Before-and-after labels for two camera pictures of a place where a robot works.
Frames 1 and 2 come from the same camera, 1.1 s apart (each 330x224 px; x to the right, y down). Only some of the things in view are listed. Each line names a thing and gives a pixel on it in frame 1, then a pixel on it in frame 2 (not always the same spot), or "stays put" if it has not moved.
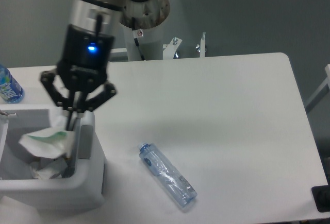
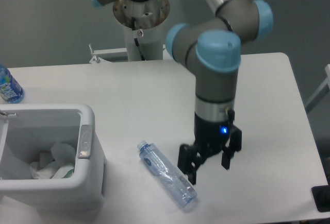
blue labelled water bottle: (11, 90) stays put
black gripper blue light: (82, 65) -> (210, 137)
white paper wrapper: (54, 142) -> (64, 156)
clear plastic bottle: (182, 191) stays put
